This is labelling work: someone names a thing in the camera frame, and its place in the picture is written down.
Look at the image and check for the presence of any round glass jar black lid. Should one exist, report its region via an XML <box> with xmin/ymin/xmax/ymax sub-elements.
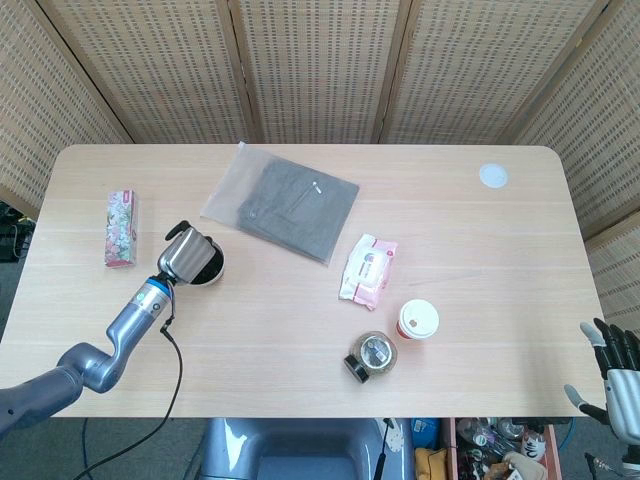
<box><xmin>342</xmin><ymin>330</ymin><xmax>400</xmax><ymax>385</ymax></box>

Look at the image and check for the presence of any pink white wet wipes pack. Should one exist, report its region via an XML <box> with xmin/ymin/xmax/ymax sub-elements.
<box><xmin>338</xmin><ymin>232</ymin><xmax>400</xmax><ymax>312</ymax></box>

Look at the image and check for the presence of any white perforated bracket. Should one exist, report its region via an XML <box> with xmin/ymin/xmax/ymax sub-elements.
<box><xmin>383</xmin><ymin>418</ymin><xmax>407</xmax><ymax>455</ymax></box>

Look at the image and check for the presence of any black equipment pile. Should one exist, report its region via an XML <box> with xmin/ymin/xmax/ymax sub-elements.
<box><xmin>0</xmin><ymin>201</ymin><xmax>35</xmax><ymax>262</ymax></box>

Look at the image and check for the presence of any cup of black coffee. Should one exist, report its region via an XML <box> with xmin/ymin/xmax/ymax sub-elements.
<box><xmin>192</xmin><ymin>239</ymin><xmax>227</xmax><ymax>287</ymax></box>

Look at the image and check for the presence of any yellow cloth bag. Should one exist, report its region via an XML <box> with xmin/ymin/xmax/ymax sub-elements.
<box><xmin>414</xmin><ymin>447</ymin><xmax>450</xmax><ymax>480</ymax></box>

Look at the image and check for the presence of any woven bamboo folding screen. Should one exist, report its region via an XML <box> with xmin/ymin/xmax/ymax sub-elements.
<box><xmin>0</xmin><ymin>0</ymin><xmax>640</xmax><ymax>341</ymax></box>

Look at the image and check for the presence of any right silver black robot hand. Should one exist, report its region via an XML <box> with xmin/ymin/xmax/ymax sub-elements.
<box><xmin>563</xmin><ymin>317</ymin><xmax>640</xmax><ymax>442</ymax></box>

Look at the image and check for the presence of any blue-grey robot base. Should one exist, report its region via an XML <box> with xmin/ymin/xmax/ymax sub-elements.
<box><xmin>197</xmin><ymin>417</ymin><xmax>416</xmax><ymax>480</ymax></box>

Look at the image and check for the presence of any blue box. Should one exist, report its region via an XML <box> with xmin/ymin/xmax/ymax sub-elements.
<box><xmin>410</xmin><ymin>417</ymin><xmax>444</xmax><ymax>451</ymax></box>

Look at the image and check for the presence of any red paper cup white lid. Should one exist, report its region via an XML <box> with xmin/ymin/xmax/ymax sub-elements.
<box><xmin>395</xmin><ymin>298</ymin><xmax>441</xmax><ymax>343</ymax></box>

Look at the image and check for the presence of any clear bag with grey garment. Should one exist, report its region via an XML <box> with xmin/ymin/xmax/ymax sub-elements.
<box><xmin>199</xmin><ymin>142</ymin><xmax>361</xmax><ymax>269</ymax></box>

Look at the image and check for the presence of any white round cable grommet cap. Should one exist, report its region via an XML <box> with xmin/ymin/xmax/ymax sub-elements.
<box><xmin>478</xmin><ymin>163</ymin><xmax>512</xmax><ymax>190</ymax></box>

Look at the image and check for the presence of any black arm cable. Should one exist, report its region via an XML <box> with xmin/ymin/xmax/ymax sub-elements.
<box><xmin>74</xmin><ymin>322</ymin><xmax>184</xmax><ymax>480</ymax></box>

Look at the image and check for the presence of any pink floral tissue box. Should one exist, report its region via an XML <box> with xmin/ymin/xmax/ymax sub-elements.
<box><xmin>103</xmin><ymin>188</ymin><xmax>141</xmax><ymax>270</ymax></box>

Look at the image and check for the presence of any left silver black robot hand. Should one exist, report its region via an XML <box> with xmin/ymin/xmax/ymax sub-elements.
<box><xmin>157</xmin><ymin>220</ymin><xmax>217</xmax><ymax>287</ymax></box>

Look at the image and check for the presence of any red crate of clutter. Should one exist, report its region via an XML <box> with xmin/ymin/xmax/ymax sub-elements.
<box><xmin>442</xmin><ymin>417</ymin><xmax>569</xmax><ymax>480</ymax></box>

